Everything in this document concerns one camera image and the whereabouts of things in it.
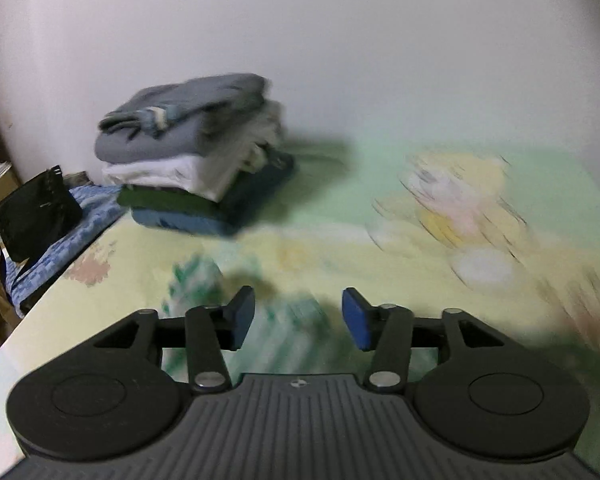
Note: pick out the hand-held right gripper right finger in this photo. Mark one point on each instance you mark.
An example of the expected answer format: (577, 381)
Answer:
(357, 320)

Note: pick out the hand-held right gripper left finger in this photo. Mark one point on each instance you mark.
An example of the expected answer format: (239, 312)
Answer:
(243, 317)

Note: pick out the green white striped shirt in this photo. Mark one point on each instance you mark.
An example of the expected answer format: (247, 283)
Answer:
(290, 330)

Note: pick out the stack of folded clothes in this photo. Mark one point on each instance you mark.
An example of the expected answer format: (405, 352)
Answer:
(180, 172)
(190, 222)

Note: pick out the cartoon printed blanket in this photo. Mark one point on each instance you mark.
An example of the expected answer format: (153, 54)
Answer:
(330, 250)

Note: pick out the dark green folded garment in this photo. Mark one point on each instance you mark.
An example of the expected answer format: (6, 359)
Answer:
(170, 202)

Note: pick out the blue patterned cloth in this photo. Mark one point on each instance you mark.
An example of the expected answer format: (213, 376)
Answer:
(65, 255)

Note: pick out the grey folded garment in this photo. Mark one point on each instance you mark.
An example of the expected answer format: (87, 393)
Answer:
(145, 145)

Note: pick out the grey garment with striped trim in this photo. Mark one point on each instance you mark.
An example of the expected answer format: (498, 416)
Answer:
(205, 92)

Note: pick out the black bag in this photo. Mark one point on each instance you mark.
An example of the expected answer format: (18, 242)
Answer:
(35, 215)

